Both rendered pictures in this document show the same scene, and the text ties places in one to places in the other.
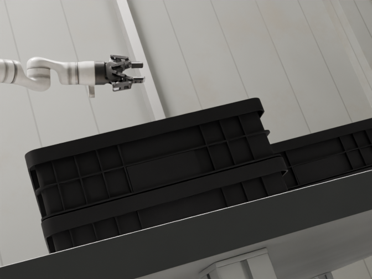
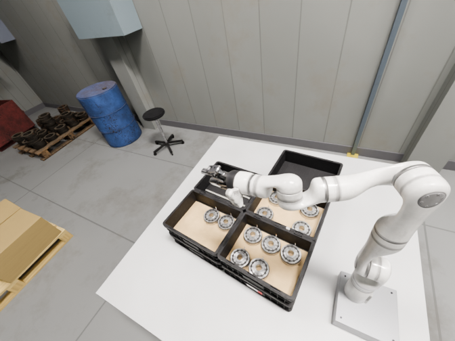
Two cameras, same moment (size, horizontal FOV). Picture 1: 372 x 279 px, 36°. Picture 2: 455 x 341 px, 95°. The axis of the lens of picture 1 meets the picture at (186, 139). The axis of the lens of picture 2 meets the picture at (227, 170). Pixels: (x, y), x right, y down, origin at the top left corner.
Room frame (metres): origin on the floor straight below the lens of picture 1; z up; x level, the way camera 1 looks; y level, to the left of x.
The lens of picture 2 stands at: (1.92, 0.58, 1.95)
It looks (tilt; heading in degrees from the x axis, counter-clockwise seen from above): 44 degrees down; 237
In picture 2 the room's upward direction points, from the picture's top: 13 degrees counter-clockwise
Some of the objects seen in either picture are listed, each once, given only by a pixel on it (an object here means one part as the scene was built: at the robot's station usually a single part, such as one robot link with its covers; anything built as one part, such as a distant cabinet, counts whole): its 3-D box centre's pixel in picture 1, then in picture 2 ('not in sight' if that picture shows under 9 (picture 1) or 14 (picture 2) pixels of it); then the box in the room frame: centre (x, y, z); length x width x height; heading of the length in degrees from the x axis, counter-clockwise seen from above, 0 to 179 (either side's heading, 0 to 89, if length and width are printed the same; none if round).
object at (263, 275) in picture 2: not in sight; (258, 268); (1.66, 0.27, 0.86); 0.10 x 0.10 x 0.01
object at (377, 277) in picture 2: not in sight; (371, 271); (1.40, 0.63, 1.03); 0.09 x 0.09 x 0.17; 21
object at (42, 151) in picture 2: not in sight; (53, 126); (2.33, -4.54, 0.25); 1.33 x 0.92 x 0.50; 22
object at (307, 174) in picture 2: (150, 185); (304, 176); (1.01, 0.09, 0.87); 0.40 x 0.30 x 0.11; 106
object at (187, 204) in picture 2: not in sight; (204, 222); (1.69, -0.14, 0.87); 0.40 x 0.30 x 0.11; 106
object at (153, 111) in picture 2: not in sight; (160, 130); (1.07, -2.31, 0.31); 0.52 x 0.50 x 0.62; 21
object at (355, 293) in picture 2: not in sight; (359, 285); (1.41, 0.63, 0.87); 0.09 x 0.09 x 0.17; 23
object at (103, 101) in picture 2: not in sight; (112, 114); (1.44, -3.26, 0.46); 0.63 x 0.62 x 0.93; 22
